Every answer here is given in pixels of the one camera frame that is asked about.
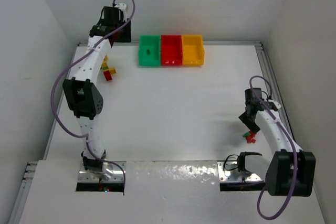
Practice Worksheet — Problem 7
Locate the red lego brick pile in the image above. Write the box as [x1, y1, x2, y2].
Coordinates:
[243, 131, 256, 144]

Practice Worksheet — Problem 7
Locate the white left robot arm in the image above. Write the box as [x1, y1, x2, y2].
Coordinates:
[62, 4, 130, 181]

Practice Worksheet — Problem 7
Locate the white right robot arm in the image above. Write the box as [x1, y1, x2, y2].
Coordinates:
[237, 88, 316, 197]

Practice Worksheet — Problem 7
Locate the green plastic bin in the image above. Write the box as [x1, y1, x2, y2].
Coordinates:
[138, 35, 161, 67]

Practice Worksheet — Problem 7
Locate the stacked lego brick tower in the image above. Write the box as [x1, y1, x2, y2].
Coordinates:
[101, 55, 116, 82]

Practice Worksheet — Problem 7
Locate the red plastic bin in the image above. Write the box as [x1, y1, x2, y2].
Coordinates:
[161, 35, 183, 66]

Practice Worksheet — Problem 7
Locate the yellow plastic bin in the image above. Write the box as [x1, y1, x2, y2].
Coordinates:
[182, 35, 205, 66]

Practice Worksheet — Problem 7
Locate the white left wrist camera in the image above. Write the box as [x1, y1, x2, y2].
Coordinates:
[115, 3, 128, 18]

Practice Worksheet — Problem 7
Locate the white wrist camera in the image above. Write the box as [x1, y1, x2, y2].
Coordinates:
[267, 99, 281, 111]
[115, 3, 128, 18]

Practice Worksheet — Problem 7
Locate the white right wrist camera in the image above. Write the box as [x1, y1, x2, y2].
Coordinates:
[267, 99, 281, 111]

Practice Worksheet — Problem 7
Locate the aluminium frame rail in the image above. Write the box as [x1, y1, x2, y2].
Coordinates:
[256, 42, 301, 153]

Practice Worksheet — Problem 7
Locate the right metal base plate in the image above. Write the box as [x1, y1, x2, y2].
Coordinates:
[217, 160, 262, 183]

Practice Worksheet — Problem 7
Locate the metal base plate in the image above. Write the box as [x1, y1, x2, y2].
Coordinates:
[217, 160, 262, 183]
[77, 162, 125, 183]

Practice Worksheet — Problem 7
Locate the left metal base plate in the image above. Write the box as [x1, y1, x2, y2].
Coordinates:
[77, 162, 125, 183]

